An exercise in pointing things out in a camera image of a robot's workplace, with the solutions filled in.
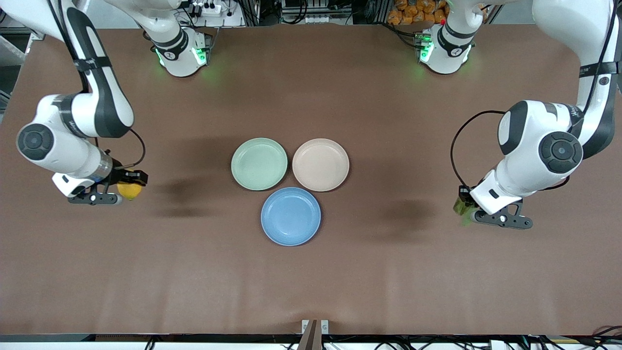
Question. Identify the small white bracket plate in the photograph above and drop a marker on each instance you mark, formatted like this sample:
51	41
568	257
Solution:
324	326
304	326

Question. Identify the beige plate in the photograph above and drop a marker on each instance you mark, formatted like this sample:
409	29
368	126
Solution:
320	164

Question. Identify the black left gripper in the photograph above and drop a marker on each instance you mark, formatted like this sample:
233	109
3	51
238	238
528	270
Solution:
463	193

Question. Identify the green lettuce leaf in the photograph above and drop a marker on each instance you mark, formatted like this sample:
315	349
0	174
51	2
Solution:
466	219

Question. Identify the aluminium frame beam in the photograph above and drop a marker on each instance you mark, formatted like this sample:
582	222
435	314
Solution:
9	48

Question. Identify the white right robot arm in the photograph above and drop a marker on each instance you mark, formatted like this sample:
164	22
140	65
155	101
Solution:
53	146

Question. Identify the brown stand post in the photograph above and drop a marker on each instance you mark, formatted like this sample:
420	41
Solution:
310	338

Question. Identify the white power strip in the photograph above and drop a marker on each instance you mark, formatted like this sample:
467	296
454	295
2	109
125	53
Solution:
209	8

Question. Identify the electronics rack unit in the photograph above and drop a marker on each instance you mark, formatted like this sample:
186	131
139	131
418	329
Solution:
311	12

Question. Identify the green plate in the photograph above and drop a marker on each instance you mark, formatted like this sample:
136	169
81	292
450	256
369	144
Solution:
259	164

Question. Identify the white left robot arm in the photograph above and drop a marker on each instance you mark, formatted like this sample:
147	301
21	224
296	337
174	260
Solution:
525	141

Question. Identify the bag of oranges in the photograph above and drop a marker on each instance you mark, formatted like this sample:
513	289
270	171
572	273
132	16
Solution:
413	12

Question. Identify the blue plate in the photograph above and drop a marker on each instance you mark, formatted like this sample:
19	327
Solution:
290	216

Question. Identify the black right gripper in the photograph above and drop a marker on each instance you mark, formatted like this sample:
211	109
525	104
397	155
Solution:
122	175

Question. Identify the yellow lemon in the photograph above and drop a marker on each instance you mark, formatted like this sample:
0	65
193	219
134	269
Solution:
130	192

